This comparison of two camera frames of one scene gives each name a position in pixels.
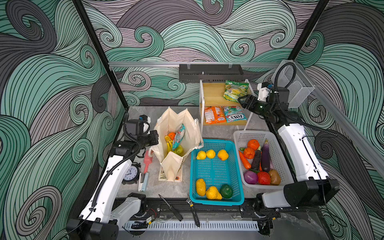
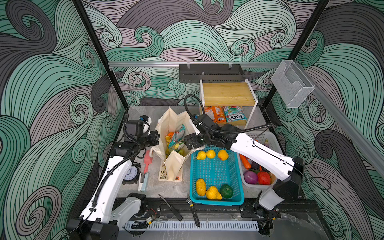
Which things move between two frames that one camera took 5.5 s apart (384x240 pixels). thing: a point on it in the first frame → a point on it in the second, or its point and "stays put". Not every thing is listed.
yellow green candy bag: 233,90 → 177,145
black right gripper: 246,104 → 194,135
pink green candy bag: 178,137 stays put
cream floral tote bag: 177,136 stays put
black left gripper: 153,134 stays put
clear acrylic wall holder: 290,74 stays put
